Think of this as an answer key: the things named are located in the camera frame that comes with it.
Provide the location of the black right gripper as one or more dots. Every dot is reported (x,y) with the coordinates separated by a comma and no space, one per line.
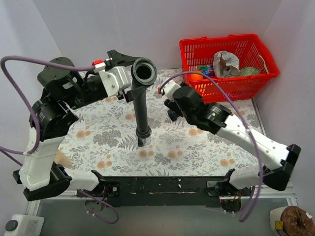
(171,105)

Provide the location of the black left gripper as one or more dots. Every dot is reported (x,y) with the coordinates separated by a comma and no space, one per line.
(127,94)

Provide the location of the grey tee pipe fitting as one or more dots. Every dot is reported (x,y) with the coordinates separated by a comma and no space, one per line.
(172,115)

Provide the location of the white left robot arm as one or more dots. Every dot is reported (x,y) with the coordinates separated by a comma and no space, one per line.
(64,91)

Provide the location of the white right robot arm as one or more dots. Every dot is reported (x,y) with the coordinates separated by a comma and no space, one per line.
(278,160)

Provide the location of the orange fruit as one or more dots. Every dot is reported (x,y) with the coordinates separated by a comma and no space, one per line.
(196,76)

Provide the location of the colourful snack packet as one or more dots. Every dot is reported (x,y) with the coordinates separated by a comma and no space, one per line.
(206,69)

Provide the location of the red plastic basket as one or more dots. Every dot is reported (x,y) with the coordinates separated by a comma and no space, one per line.
(240,64)

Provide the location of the floral table mat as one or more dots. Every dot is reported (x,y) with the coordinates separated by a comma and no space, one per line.
(104,139)

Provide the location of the crumpled grey paper bag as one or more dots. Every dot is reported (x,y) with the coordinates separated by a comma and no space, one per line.
(226,64)

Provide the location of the green netted melon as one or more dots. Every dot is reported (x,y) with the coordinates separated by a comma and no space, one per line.
(252,71)

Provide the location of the beige tape roll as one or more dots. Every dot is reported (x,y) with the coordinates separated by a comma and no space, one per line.
(62,159)

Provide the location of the brown item in white cup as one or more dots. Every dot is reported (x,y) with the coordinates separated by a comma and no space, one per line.
(291,221)

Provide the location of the white grey button device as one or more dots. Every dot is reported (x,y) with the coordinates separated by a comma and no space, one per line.
(24,225)

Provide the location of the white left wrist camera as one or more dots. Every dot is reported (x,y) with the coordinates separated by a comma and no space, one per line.
(115,80)

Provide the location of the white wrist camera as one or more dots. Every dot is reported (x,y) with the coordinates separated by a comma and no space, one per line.
(115,80)
(169,89)

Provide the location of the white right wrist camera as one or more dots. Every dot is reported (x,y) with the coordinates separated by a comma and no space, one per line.
(169,89)

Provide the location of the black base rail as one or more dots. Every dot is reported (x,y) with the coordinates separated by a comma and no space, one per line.
(157,191)

